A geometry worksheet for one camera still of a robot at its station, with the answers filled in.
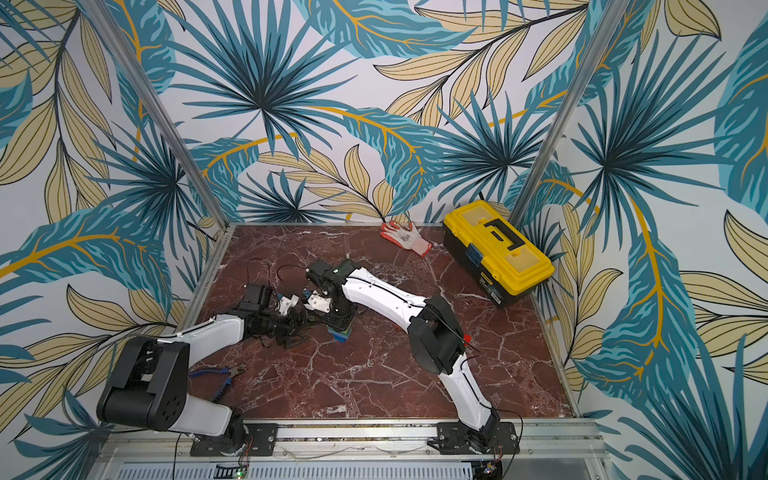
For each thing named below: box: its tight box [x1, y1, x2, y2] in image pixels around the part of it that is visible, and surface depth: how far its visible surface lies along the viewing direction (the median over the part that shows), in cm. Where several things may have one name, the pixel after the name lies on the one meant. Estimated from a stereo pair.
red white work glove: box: [380, 221, 433, 258], surface depth 116 cm
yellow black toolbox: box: [443, 200, 555, 307], surface depth 95 cm
